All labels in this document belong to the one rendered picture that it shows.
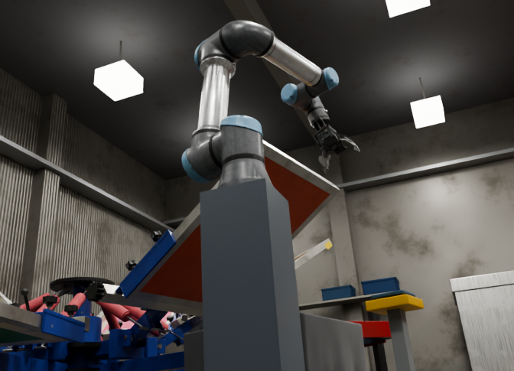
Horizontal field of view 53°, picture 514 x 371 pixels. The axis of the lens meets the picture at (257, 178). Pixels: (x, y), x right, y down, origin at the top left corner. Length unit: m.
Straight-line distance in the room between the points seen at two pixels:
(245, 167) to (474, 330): 6.07
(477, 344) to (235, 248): 6.10
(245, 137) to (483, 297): 6.09
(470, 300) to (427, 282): 1.64
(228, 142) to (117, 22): 5.64
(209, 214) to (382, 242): 7.79
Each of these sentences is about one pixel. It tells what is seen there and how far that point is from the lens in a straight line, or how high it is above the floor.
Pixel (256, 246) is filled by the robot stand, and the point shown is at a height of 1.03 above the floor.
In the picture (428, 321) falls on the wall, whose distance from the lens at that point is 8.69.
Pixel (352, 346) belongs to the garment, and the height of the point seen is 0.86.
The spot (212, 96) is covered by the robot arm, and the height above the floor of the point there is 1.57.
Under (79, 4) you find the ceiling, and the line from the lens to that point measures 6.79.
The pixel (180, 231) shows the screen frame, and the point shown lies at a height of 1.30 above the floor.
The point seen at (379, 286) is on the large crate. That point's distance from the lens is 8.24.
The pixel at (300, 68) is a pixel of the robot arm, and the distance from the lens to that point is 1.83.
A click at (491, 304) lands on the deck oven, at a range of 7.24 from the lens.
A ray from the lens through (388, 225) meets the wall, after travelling 9.06.
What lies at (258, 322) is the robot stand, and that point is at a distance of 1.18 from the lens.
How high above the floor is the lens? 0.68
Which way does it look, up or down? 24 degrees up
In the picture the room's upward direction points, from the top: 4 degrees counter-clockwise
